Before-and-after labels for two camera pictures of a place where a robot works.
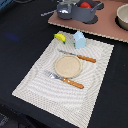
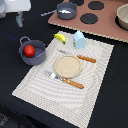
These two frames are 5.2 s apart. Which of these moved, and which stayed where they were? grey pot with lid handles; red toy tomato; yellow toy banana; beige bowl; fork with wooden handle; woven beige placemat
Moved: red toy tomato; grey pot with lid handles
Stayed: yellow toy banana; fork with wooden handle; beige bowl; woven beige placemat
